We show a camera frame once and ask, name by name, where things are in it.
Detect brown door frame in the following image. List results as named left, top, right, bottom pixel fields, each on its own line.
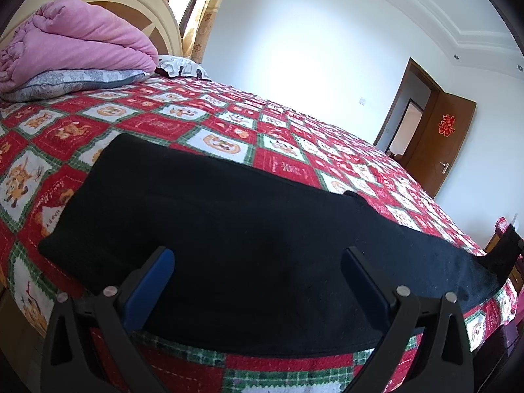
left=373, top=58, right=443, bottom=159

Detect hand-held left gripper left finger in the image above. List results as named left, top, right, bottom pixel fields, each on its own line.
left=41, top=246, right=177, bottom=393

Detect grey patterned pillow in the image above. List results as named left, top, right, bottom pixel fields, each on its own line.
left=0, top=69, right=152, bottom=103

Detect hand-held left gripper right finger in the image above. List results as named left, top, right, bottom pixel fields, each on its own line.
left=342, top=246, right=476, bottom=393

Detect black pants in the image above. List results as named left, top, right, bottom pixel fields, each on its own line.
left=38, top=133, right=514, bottom=357

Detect cream wooden headboard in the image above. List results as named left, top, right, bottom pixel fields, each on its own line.
left=0, top=0, right=183, bottom=59

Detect pink folded quilt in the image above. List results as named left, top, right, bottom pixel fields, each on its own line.
left=0, top=1, right=159, bottom=94

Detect red paper door decoration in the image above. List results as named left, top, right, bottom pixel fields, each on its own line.
left=437, top=115, right=458, bottom=137

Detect white patterned pillow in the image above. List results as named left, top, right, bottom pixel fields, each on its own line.
left=156, top=54, right=209, bottom=80

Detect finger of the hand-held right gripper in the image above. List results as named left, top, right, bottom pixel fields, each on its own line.
left=507, top=223, right=524, bottom=265

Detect red checked printed bedspread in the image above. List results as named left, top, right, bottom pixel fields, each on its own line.
left=0, top=78, right=519, bottom=393

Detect brown wooden door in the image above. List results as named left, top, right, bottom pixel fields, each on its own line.
left=405, top=90, right=477, bottom=198

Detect wooden cabinet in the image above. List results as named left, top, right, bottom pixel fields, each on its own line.
left=484, top=229, right=505, bottom=257

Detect narrow yellow curtain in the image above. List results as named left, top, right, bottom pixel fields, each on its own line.
left=182, top=0, right=235, bottom=63

